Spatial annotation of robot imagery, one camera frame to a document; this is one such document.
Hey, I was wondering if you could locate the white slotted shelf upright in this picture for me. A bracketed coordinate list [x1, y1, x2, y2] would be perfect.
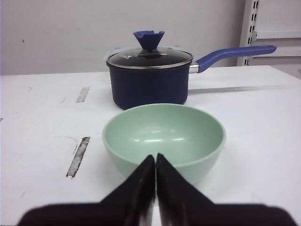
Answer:
[237, 0, 301, 66]

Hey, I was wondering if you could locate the green bowl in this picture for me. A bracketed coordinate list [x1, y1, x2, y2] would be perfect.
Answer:
[102, 104, 226, 185]

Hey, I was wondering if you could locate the dark blue saucepan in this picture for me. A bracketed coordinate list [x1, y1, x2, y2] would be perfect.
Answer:
[107, 45, 277, 110]

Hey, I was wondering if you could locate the glass pot lid blue knob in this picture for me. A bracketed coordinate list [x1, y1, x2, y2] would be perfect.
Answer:
[106, 30, 193, 70]

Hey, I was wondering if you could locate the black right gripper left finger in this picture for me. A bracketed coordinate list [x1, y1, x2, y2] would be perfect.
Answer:
[100, 155, 155, 226]

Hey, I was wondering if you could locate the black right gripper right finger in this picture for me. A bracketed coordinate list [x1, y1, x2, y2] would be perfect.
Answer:
[156, 153, 214, 226]

